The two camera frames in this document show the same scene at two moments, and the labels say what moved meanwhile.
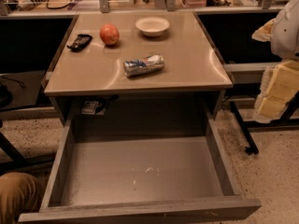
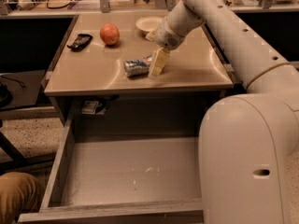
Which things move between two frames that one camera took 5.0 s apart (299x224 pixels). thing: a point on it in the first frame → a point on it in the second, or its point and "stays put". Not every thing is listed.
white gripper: (286, 35) → (165, 35)
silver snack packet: (148, 63) stays put
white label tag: (89, 107) stays put
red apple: (109, 34) stays put
